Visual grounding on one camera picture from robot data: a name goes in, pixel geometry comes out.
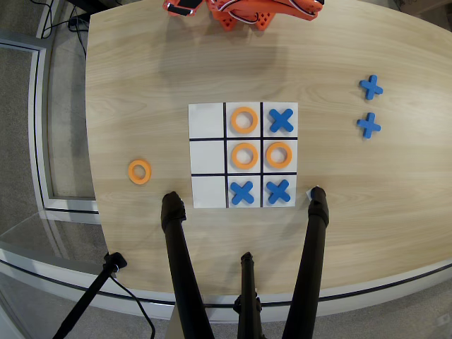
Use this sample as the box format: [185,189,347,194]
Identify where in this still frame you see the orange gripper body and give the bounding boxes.
[162,0,205,18]

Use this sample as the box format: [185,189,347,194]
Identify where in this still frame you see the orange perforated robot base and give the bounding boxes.
[210,9,275,33]

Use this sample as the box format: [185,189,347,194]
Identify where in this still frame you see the blue foam cross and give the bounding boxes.
[266,179,292,206]
[356,112,382,139]
[268,107,295,134]
[229,180,255,206]
[359,75,384,101]

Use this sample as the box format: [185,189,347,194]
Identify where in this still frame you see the orange foam ring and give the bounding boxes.
[265,141,294,169]
[231,142,260,170]
[230,107,259,135]
[128,159,153,185]

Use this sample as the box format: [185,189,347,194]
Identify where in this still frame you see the thin black tripod leg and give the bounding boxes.
[232,251,264,339]

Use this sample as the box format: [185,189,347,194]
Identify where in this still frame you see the grey metal floor frame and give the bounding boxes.
[0,38,100,216]

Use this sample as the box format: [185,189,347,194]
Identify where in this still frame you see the black floor cables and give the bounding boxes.
[35,0,89,56]

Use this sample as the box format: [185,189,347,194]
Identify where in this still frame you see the black cable by stand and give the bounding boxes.
[109,275,157,339]

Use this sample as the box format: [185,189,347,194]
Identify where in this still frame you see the black stand pole with clamp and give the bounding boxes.
[51,251,128,339]

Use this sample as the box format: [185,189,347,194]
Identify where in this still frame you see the white tic-tac-toe board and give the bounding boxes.
[188,102,299,209]

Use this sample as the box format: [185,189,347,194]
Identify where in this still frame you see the thick black tripod leg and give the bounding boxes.
[280,186,330,339]
[160,191,216,339]

